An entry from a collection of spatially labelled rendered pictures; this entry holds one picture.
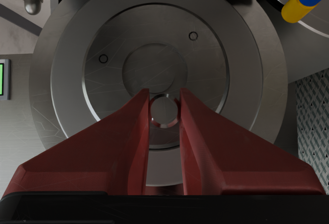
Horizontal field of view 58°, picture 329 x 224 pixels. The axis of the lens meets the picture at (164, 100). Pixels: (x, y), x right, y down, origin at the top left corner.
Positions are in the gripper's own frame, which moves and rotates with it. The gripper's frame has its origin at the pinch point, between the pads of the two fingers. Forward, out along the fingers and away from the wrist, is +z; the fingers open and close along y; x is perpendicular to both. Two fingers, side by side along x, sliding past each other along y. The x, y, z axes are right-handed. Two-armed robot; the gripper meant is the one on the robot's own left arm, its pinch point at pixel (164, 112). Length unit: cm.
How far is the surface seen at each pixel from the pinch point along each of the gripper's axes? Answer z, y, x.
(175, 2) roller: 6.6, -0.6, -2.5
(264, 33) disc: 6.2, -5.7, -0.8
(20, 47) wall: 283, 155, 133
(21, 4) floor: 283, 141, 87
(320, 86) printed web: 18.4, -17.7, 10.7
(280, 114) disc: 3.1, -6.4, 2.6
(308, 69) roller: 10.5, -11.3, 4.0
